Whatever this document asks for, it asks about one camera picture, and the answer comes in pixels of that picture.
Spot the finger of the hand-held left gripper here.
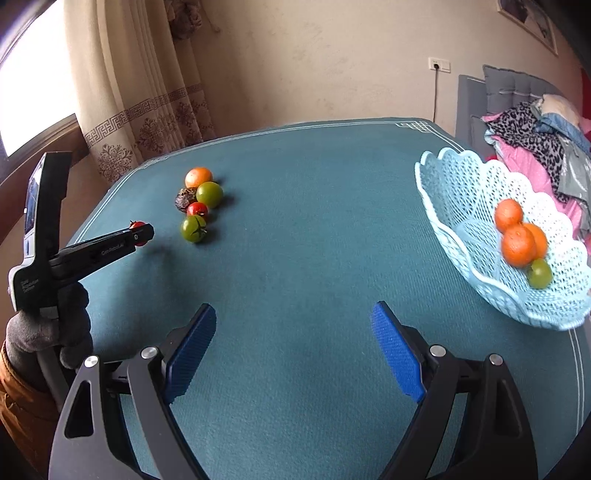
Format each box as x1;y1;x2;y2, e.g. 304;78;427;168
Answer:
50;222;155;281

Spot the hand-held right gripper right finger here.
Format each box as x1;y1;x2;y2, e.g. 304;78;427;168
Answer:
372;301;539;480

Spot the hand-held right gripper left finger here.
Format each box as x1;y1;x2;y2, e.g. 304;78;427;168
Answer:
48;303;218;480

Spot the green tomato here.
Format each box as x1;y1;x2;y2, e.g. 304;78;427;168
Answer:
197;181;224;208
527;258;553;290
180;215;208;244

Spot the orange tomato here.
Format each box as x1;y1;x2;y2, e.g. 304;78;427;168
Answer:
185;167;213;189
524;223;549;259

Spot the orange tangerine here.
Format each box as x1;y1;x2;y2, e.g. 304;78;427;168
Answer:
502;224;539;268
494;198;524;232

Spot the light blue plastic basket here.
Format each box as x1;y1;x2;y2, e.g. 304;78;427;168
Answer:
414;148;591;332

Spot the person's left forearm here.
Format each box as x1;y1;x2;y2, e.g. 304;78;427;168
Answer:
0;342;61;444

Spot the person's left hand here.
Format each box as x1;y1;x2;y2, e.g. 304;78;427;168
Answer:
6;281;95;374

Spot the brown wooden window sill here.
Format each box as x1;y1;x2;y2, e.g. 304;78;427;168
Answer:
0;113;90;241

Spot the dark brown wrinkled fruit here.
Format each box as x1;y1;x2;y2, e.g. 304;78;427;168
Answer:
174;188;198;214

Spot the bright window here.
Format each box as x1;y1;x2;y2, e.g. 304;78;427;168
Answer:
0;0;77;158

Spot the teal tablecloth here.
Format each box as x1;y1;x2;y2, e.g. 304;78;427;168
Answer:
55;117;591;480

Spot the beige patterned curtain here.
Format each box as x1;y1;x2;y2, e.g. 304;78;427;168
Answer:
62;0;218;188

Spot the pile of clothes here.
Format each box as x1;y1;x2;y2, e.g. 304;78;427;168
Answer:
485;129;591;241

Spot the curtain tieback tassel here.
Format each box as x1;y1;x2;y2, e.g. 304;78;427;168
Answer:
164;0;213;42

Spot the grey sofa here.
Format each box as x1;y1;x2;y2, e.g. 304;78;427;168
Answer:
456;65;578;153

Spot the blue denim garment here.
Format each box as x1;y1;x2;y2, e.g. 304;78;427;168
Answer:
538;111;591;153

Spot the grey tufted cushion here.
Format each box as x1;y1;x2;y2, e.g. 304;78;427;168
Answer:
482;65;561;116

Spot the cream white cloth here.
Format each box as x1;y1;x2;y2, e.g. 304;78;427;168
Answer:
540;95;583;118

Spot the framed wall picture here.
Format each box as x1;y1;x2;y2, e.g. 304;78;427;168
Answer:
496;0;559;57

